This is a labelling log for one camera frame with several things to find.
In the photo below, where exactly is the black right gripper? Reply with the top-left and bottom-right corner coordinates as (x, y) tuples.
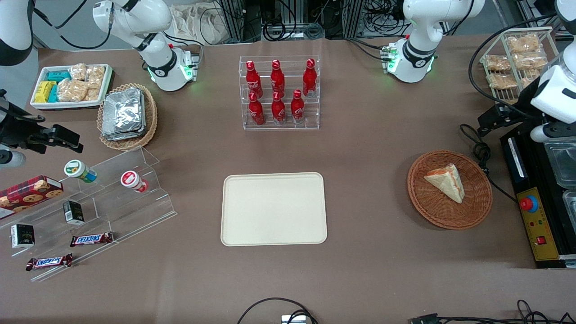
(0, 89), (84, 154)

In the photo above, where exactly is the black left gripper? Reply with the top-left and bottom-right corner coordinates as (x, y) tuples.
(477, 79), (548, 138)

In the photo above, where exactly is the triangular sandwich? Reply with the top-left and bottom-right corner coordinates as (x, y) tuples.
(424, 164), (465, 204)

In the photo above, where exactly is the white rectangular snack tray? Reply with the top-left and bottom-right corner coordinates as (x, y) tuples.
(30, 64), (113, 111)

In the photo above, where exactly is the oval tan wicker basket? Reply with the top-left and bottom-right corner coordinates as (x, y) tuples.
(97, 83), (158, 151)

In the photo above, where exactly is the round brown wicker basket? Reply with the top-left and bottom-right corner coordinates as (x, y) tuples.
(407, 150), (493, 230)

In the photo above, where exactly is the cream plastic tray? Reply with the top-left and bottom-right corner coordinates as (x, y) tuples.
(220, 172), (328, 247)

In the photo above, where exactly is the green-lid snack cup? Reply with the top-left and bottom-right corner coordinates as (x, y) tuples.
(64, 160), (98, 184)

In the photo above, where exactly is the yellow snack pack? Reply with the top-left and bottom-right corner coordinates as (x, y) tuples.
(34, 81), (57, 104)

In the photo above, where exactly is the silver foil packet stack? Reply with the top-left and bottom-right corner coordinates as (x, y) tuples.
(101, 88), (147, 142)

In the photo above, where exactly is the red plaid cookie box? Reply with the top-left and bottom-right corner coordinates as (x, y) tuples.
(0, 175), (64, 220)

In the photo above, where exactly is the small black box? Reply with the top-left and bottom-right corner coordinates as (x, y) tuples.
(10, 224), (36, 249)
(63, 200), (86, 226)

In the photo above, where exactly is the red-lid snack cup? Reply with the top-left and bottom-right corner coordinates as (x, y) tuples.
(120, 171), (149, 194)

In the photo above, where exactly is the clear plastic container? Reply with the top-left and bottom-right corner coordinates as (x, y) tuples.
(542, 140), (576, 189)
(562, 190), (576, 221)

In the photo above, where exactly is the clear acrylic stepped shelf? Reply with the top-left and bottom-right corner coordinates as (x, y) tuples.
(0, 146), (178, 283)

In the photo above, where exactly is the Snickers chocolate bar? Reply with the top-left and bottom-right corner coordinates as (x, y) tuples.
(26, 253), (74, 272)
(70, 232), (115, 248)

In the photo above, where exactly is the black machine yellow panel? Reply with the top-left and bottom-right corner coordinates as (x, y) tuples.
(500, 124), (576, 269)

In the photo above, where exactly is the beige cloth bag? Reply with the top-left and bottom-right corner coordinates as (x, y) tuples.
(170, 3), (231, 45)

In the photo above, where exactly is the red cola bottle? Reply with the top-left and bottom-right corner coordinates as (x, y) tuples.
(271, 91), (287, 125)
(248, 92), (266, 126)
(291, 90), (306, 123)
(302, 58), (317, 98)
(246, 61), (263, 98)
(270, 59), (286, 97)

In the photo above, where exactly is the clear acrylic bottle rack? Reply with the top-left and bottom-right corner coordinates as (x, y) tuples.
(239, 55), (320, 131)

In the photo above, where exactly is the knotted black power cable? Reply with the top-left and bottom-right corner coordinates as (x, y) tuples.
(459, 124), (518, 203)

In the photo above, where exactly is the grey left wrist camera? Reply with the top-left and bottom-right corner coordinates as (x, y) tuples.
(530, 121), (576, 144)

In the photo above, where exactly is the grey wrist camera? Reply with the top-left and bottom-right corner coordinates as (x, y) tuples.
(0, 150), (26, 168)
(530, 121), (576, 144)

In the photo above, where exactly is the white wire rack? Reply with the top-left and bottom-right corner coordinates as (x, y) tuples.
(480, 27), (564, 122)

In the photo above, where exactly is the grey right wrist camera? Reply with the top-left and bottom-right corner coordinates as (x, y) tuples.
(0, 150), (26, 168)

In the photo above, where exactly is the black cable with connector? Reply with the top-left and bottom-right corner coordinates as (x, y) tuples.
(409, 299), (576, 324)

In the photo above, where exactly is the coiled black cable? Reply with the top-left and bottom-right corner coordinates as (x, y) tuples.
(263, 20), (298, 41)

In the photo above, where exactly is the looped black cable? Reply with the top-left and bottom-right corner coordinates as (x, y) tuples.
(237, 297), (319, 324)

